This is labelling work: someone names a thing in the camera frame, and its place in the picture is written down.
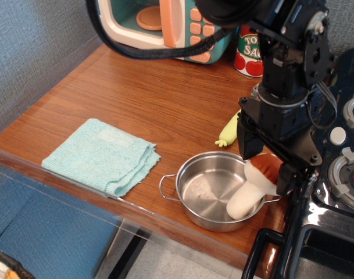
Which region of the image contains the black toy stove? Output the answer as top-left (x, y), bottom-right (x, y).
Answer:
top-left (242, 48), bottom-right (354, 278)

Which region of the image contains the black braided cable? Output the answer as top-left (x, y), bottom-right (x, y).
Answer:
top-left (85, 0), bottom-right (234, 60)

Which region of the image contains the toy microwave teal and cream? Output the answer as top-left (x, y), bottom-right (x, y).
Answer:
top-left (97, 0), bottom-right (238, 65)

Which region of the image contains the spoon with green handle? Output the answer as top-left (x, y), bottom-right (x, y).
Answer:
top-left (214, 109), bottom-right (242, 148)

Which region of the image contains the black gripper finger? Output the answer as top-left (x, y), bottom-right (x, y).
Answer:
top-left (276, 162), bottom-right (310, 195)
top-left (237, 112), bottom-right (263, 160)

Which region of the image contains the light blue folded towel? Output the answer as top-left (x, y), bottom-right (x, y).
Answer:
top-left (41, 119), bottom-right (161, 197)

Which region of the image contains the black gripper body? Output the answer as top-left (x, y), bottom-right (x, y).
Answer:
top-left (238, 87), bottom-right (323, 172)

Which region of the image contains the stainless steel pot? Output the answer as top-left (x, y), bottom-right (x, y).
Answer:
top-left (159, 151), bottom-right (280, 233)

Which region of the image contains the orange plush object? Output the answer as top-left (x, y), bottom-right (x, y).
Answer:
top-left (4, 269), bottom-right (19, 279)

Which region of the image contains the tomato sauce can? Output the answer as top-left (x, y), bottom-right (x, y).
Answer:
top-left (234, 24), bottom-right (263, 77)

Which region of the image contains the plush brown white mushroom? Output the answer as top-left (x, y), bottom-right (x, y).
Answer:
top-left (226, 153), bottom-right (282, 220)

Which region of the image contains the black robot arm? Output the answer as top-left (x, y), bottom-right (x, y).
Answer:
top-left (196, 1), bottom-right (337, 195)

